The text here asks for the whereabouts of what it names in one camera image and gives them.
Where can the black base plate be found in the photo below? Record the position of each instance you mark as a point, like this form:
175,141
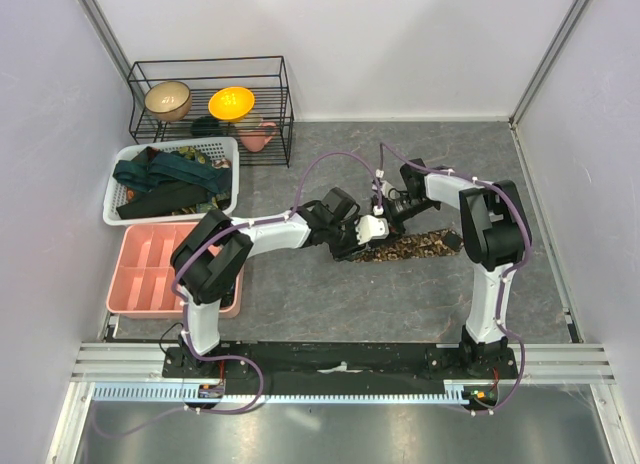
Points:
307,365

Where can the pink divided tray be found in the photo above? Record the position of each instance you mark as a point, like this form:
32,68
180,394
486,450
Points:
141,284

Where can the orange bowl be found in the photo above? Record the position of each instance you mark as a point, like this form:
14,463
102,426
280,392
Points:
231,104

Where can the aluminium rail frame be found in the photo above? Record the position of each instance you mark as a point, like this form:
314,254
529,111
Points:
565,408

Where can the rolled dark floral tie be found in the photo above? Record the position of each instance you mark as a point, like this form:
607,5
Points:
228,298

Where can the pink mug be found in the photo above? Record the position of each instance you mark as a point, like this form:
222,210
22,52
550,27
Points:
257,136

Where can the beige bowl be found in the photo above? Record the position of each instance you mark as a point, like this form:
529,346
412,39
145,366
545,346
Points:
169,101

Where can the dark green bowl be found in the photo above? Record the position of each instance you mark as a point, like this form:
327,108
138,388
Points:
205,126

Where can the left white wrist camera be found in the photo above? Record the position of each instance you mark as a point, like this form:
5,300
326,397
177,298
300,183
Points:
373,226

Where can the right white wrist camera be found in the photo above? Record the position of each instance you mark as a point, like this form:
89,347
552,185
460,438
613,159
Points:
380,185

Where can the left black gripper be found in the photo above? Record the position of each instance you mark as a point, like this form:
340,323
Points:
352,249

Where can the light blue cable duct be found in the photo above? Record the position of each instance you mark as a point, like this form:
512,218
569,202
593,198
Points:
198,393

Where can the green floral tie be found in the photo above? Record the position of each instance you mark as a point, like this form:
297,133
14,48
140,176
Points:
192,154

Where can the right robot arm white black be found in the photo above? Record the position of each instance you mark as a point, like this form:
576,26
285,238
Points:
496,238

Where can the black tie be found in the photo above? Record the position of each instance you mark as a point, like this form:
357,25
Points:
163,200

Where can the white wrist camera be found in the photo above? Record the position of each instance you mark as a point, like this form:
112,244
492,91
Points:
380,185
373,226

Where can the teal tie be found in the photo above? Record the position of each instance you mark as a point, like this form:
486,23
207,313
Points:
151,167

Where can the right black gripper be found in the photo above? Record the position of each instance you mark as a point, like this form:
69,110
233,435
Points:
397,227

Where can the brown floral tie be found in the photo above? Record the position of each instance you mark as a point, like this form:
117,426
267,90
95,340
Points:
432,244

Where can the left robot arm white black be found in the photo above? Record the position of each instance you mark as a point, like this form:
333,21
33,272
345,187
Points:
207,262

